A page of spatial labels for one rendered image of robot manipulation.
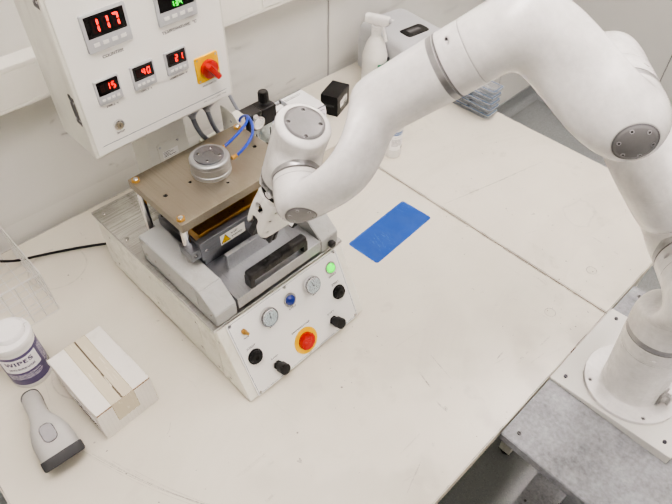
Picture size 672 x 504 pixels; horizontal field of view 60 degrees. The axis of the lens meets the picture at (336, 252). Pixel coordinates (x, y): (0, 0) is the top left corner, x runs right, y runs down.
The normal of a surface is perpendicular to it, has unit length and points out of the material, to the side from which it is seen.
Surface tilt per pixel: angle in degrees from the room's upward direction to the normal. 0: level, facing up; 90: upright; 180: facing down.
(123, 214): 0
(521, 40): 78
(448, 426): 0
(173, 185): 0
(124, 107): 90
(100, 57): 90
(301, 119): 20
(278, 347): 65
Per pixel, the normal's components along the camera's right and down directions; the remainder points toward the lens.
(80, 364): 0.03, -0.68
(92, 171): 0.69, 0.54
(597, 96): -0.53, 0.11
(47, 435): 0.25, -0.42
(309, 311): 0.65, 0.19
